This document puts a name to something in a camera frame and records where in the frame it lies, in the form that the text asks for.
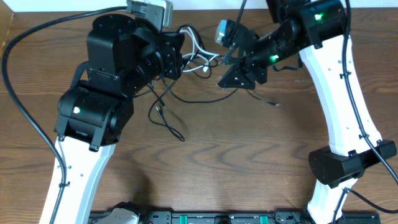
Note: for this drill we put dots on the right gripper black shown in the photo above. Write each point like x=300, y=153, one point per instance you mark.
x=246, y=64

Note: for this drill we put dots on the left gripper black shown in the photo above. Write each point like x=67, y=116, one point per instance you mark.
x=171, y=58

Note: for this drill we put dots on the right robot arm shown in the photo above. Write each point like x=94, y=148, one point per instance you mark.
x=319, y=33

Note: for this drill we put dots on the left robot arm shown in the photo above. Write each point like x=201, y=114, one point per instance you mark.
x=124, y=55

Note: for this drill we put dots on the cardboard box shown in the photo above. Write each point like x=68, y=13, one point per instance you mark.
x=6, y=19

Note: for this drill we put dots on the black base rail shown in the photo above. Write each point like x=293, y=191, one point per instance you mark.
x=164, y=217

